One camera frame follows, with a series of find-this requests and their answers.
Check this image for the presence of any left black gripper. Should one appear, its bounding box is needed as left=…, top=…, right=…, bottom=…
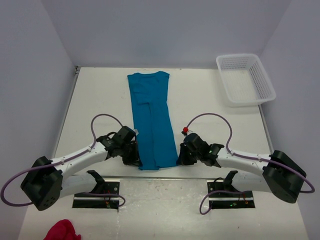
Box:
left=118, top=140, right=142, bottom=167

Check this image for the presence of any blue t shirt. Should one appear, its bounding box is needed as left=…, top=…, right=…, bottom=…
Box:
left=127, top=71, right=178, bottom=171

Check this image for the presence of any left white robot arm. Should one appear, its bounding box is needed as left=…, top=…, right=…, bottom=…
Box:
left=20, top=126, right=142, bottom=211

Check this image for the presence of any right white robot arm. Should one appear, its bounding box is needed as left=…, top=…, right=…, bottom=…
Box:
left=177, top=133, right=307, bottom=204

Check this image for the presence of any white plastic basket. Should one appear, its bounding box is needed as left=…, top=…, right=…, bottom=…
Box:
left=216, top=53, right=276, bottom=107

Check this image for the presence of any red t shirt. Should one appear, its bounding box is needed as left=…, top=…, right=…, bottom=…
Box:
left=44, top=219, right=82, bottom=240

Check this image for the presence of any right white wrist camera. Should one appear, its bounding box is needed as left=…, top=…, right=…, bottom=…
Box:
left=181, top=126, right=193, bottom=137

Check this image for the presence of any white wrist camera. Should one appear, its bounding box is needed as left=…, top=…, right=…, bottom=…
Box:
left=133, top=129, right=139, bottom=136
left=181, top=126, right=193, bottom=137

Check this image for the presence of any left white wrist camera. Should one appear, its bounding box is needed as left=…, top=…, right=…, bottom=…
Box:
left=133, top=129, right=139, bottom=136

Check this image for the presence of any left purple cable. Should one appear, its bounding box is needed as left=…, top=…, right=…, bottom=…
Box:
left=0, top=113, right=126, bottom=208

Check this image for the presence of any purple cable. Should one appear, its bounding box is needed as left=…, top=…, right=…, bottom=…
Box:
left=0, top=113, right=126, bottom=208
left=183, top=112, right=316, bottom=216

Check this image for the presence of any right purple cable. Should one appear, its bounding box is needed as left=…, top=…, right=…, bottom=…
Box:
left=183, top=112, right=316, bottom=216

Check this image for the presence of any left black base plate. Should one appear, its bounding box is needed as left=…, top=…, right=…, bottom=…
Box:
left=72, top=170, right=124, bottom=211

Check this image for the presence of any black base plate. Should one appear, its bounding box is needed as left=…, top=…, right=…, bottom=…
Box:
left=207, top=170, right=256, bottom=210
left=72, top=170, right=124, bottom=211

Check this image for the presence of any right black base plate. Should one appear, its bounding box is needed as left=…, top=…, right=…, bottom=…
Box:
left=207, top=170, right=256, bottom=210

